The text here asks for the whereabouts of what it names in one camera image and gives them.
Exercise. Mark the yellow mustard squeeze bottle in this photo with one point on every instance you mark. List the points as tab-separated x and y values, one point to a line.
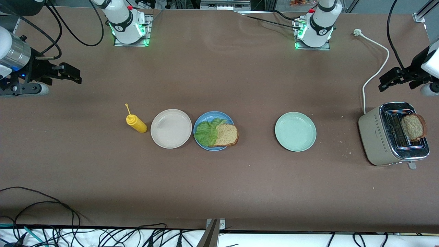
137	124

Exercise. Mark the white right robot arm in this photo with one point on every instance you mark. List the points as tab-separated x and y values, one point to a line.
120	20

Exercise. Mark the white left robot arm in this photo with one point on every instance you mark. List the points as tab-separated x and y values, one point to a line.
320	24

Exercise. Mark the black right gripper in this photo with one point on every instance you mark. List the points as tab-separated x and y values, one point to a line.
37	70

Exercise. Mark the aluminium frame rail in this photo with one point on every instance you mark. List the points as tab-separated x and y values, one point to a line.
419	17

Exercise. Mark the beige round plate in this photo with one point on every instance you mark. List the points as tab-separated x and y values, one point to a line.
170	128

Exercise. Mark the blue round plate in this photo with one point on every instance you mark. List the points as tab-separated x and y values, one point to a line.
205	116

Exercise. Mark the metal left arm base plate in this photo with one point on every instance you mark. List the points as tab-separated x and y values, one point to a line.
312	48

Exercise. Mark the brown bread slice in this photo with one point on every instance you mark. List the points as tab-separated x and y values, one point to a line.
413	127
226	135

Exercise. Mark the orange packaged item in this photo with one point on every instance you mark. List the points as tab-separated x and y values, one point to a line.
300	2

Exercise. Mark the beige chrome toaster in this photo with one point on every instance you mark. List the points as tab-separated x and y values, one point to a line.
374	137

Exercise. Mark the pale green round plate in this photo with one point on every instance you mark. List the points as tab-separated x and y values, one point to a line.
295	131

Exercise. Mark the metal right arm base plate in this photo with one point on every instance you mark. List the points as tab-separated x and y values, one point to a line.
148	29

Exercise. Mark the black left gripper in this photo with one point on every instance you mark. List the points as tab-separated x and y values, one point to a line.
413	71

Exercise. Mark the silver power strip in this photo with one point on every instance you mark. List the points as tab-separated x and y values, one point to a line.
224	5

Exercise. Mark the grey metal camera post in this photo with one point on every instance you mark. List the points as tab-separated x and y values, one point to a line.
211	236

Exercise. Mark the green lettuce leaf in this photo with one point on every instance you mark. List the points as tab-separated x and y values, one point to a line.
205	132

